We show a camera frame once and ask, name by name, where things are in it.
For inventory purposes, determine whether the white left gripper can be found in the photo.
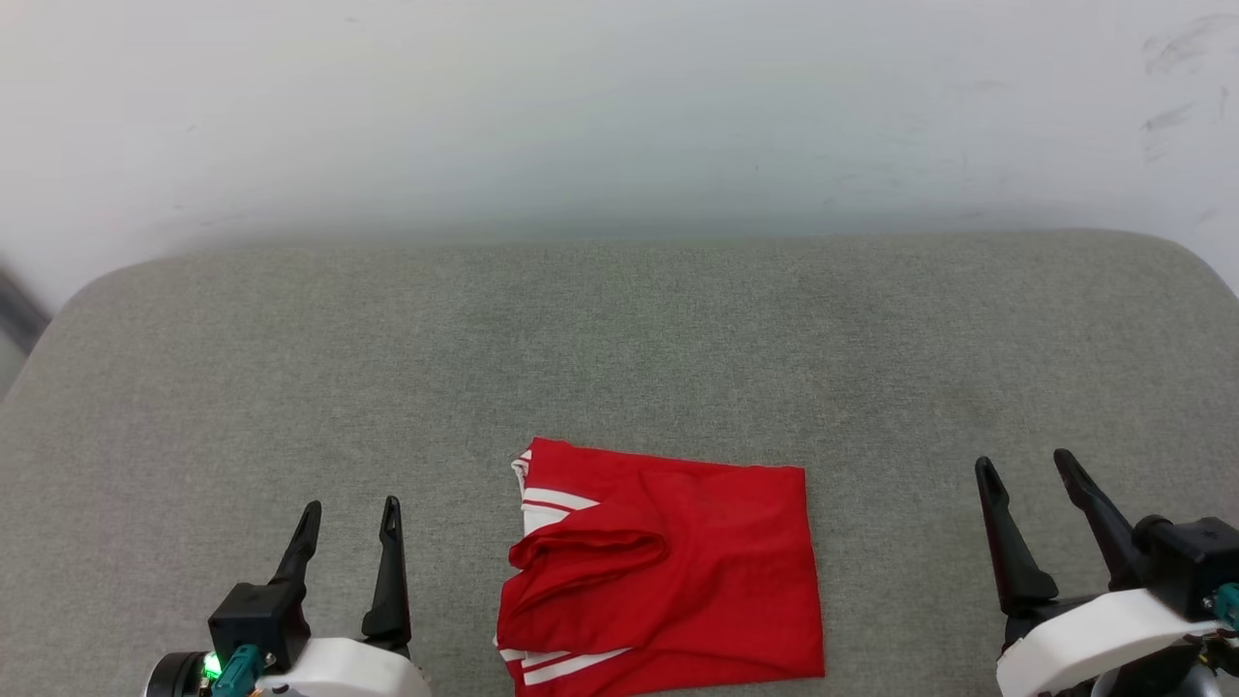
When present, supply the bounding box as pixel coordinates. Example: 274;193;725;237
254;496;433;697

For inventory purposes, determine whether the red and white sports jersey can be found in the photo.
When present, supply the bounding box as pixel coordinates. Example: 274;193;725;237
494;438;827;697

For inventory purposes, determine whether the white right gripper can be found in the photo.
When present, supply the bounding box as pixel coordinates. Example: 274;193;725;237
974;447;1223;697

